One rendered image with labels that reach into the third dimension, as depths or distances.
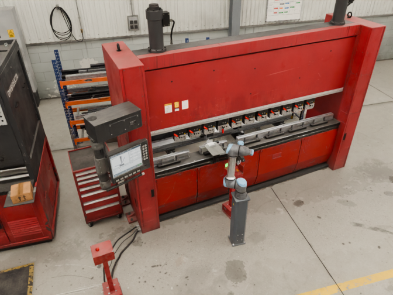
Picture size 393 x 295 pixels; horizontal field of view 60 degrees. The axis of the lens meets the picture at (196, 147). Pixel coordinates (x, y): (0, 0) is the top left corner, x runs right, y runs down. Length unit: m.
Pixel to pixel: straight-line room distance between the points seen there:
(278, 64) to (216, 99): 0.91
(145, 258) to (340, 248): 2.46
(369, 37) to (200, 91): 2.35
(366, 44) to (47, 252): 4.90
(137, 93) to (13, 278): 2.64
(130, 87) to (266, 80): 1.83
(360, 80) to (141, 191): 3.35
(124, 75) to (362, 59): 3.22
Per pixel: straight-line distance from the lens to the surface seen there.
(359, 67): 5.25
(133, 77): 3.47
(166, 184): 4.44
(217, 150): 4.38
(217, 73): 4.07
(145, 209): 4.44
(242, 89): 4.34
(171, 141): 4.59
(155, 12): 3.64
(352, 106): 5.49
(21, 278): 4.72
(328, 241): 4.88
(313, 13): 9.53
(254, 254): 4.51
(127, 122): 3.35
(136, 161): 3.60
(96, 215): 4.80
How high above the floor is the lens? 3.50
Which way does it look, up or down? 34 degrees down
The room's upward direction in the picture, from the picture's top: 1 degrees counter-clockwise
